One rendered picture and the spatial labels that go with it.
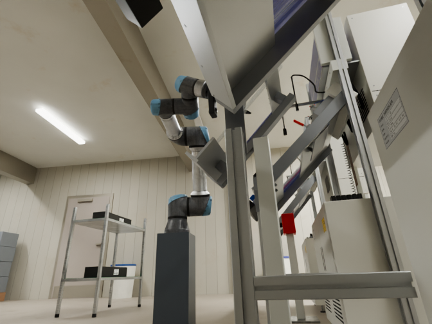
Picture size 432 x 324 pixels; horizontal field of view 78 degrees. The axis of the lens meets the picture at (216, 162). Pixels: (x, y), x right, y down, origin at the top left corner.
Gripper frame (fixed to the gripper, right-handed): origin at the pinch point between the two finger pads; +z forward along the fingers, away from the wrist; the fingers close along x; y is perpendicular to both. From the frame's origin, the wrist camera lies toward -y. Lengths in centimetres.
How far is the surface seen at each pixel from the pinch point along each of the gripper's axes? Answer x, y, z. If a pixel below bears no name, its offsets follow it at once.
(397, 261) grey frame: 39, -28, 70
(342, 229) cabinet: 42, -24, 48
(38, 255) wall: 391, -271, -473
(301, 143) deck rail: 41.3, 9.0, 17.4
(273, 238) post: 8, -42, 27
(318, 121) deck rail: 42, 23, 21
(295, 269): 145, -49, 33
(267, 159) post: 8.0, -16.0, 14.2
